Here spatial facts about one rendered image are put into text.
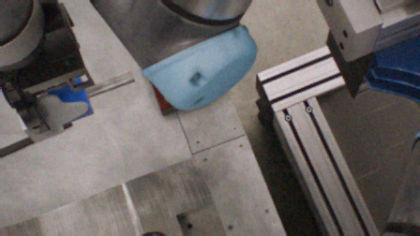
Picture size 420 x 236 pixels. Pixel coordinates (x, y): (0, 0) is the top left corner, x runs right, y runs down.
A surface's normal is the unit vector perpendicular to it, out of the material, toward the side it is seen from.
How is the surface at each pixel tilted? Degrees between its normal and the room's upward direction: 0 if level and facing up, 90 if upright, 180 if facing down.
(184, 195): 0
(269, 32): 0
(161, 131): 0
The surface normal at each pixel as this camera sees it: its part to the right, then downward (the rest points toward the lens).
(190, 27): -0.08, 0.78
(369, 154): -0.04, -0.29
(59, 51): 0.35, 0.89
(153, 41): -0.53, 0.37
